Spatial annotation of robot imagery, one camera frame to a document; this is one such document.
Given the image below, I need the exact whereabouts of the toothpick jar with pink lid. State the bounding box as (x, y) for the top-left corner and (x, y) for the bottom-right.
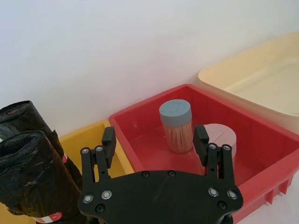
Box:
(202, 123), (238, 161)

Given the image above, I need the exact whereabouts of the cream plastic bin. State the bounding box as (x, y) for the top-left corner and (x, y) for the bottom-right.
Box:
(198, 31), (299, 150)

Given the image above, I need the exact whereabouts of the toothpick jar with grey lid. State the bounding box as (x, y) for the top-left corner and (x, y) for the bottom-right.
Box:
(159, 99), (193, 154)

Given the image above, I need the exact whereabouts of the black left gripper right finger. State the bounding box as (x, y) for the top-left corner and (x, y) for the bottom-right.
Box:
(192, 125), (235, 186)

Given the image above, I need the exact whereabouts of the red plastic bin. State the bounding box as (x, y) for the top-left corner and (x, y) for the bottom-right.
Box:
(108, 84), (299, 224)

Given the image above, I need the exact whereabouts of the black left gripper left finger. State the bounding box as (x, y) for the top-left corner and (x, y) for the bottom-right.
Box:
(80, 126), (117, 187)

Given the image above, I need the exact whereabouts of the yellow plastic bin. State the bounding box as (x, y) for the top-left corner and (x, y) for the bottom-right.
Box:
(0, 120), (134, 224)

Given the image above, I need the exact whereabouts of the black trash bag roll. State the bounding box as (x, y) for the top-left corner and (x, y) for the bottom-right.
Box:
(0, 130), (89, 224)
(0, 100), (83, 178)

